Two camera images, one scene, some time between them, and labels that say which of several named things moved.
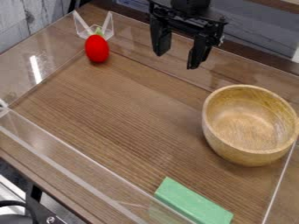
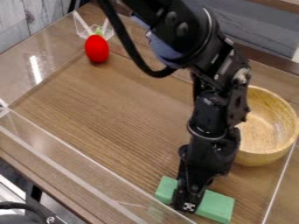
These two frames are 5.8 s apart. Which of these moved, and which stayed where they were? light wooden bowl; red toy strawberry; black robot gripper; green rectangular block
Moved: black robot gripper; green rectangular block
Stayed: light wooden bowl; red toy strawberry
